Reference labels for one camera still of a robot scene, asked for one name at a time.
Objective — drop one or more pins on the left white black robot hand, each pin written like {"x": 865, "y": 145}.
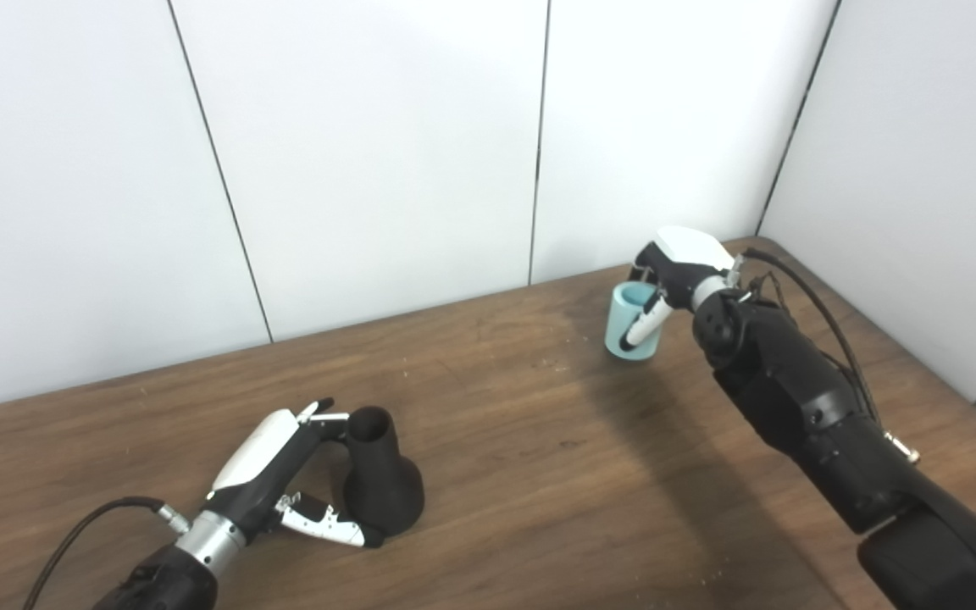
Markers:
{"x": 255, "y": 457}

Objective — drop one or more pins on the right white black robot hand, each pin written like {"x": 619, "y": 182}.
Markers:
{"x": 687, "y": 254}

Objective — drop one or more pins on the black flared nozzle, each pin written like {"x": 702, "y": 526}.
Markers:
{"x": 382, "y": 491}

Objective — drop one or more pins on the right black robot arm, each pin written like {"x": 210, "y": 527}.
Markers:
{"x": 801, "y": 398}

